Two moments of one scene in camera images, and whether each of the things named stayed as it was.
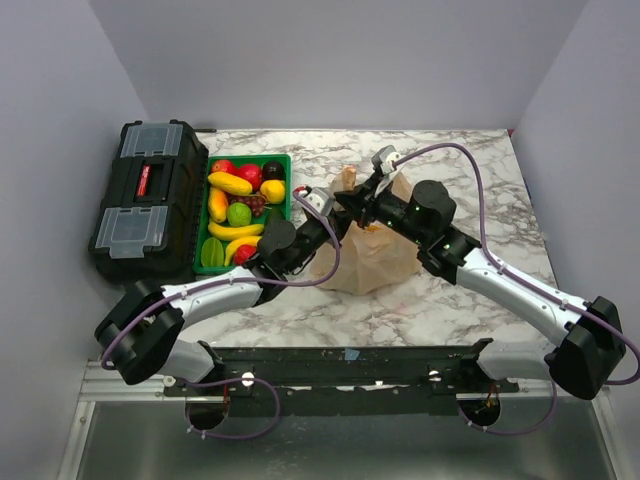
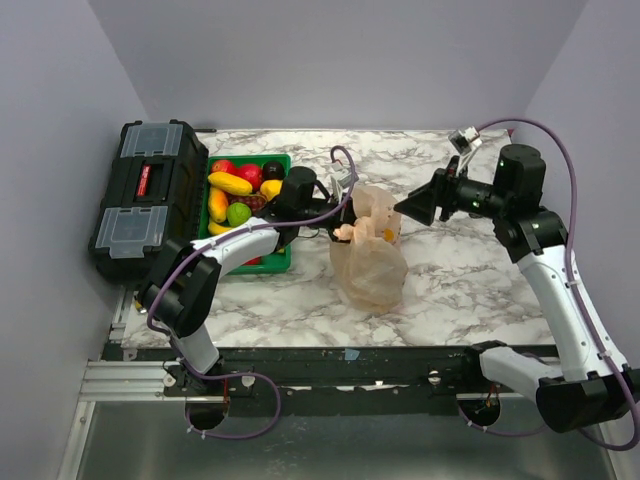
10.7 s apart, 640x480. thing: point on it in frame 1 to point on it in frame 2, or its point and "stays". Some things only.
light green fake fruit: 239,214 stays
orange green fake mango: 217,204 stays
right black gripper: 360,198 to 421,204
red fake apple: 223,166 stays
